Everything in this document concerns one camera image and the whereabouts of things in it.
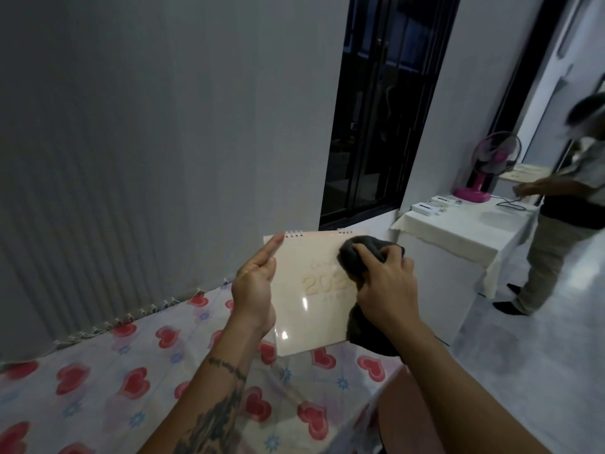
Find person's left hand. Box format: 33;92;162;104
230;233;286;337

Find person's right hand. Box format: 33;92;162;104
352;243;422;339

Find dark grey cloth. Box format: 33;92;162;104
338;235;407;358

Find cream spiral desk calendar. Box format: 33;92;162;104
262;228;369;358

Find person's left forearm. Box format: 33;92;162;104
137;311;277;454

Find person's right forearm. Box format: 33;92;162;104
396;321;554;454

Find white cabinet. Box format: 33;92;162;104
395;229;485;346

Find cream cloth cover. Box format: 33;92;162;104
389;195;542;298

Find pink desk fan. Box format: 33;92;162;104
453;131;522;204

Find brown round stool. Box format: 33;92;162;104
377;368;429;454

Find grey vertical blinds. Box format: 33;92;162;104
0;0;350;363

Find cream flat pad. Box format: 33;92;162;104
500;163;551;183

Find black framed window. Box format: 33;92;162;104
319;0;462;231

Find heart print cloth covered table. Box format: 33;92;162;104
0;278;407;454

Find thin dark cable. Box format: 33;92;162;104
495;195;533;211

